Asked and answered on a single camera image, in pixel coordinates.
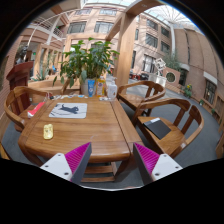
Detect yellow bottle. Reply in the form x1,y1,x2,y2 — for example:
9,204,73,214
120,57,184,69
96,76,106,97

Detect dark bust statue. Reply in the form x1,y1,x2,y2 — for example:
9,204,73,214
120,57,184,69
16,45,28,64

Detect wooden chair far right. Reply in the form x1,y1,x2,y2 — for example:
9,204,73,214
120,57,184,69
117,80,166,110

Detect dark wooden pedestal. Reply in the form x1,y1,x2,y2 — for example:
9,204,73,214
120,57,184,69
5,60,35,100

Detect wooden chair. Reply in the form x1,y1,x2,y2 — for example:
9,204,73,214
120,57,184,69
117,80,166,110
4,86,51,132
132,98,204,158

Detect white pump bottle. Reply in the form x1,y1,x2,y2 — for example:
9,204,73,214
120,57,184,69
107,78,117,99

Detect wooden chair left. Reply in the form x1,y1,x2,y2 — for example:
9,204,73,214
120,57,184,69
4,86,51,132

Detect black notebook on chair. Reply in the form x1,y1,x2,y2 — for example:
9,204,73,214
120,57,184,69
143,118,171,139

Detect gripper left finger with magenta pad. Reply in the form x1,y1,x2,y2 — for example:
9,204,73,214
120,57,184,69
41,142,92,185

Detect grey mouse pad with cat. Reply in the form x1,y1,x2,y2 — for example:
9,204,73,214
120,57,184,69
49,103,87,119

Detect blue tube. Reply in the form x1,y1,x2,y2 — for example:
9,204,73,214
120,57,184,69
88,80,95,97

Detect white sculpture on plinth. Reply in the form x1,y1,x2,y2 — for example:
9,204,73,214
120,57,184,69
149,58,167,86

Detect green potted plant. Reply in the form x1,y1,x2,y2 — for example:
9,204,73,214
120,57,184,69
60,37,120,94

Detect wooden chair near right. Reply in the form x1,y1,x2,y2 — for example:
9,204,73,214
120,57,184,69
132,98,204,158

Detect wooden pillar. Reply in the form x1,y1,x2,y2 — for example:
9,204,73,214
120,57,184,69
106,0,161,87

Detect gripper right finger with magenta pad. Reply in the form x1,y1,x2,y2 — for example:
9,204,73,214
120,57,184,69
133,143,182,185

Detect wooden table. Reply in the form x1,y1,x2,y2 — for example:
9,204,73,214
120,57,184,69
18,97,141,182

